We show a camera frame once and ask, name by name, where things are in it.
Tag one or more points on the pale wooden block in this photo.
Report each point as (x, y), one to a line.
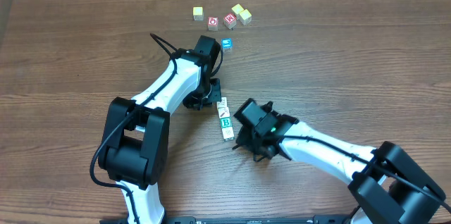
(222, 103)

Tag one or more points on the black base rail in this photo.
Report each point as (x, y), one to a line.
(317, 219)

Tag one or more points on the green-edged wooden number block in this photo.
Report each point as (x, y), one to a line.
(226, 122)

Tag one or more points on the yellow wooden block right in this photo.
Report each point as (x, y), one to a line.
(245, 17)

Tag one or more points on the red wooden block right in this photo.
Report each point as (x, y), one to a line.
(230, 21)

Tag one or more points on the red wooden block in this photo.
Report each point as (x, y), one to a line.
(230, 21)
(212, 24)

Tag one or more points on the blue wooden block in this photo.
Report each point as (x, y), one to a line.
(227, 45)

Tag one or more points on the white pattern wooden block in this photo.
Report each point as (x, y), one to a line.
(228, 133)

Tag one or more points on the yellow wooden block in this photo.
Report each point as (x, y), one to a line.
(245, 17)
(236, 10)
(198, 13)

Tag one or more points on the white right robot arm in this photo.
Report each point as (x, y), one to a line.
(386, 182)

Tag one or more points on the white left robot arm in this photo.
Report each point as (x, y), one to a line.
(134, 145)

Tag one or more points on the yellow wooden block upper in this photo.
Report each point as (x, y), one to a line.
(236, 10)

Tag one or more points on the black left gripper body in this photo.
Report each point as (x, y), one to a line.
(205, 94)

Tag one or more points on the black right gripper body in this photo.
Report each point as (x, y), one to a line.
(249, 138)

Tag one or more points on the yellow wooden block left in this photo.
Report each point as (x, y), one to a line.
(198, 13)

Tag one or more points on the red wooden block left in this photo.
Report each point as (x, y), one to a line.
(212, 24)

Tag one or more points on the tan wooden picture block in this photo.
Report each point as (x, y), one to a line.
(223, 112)

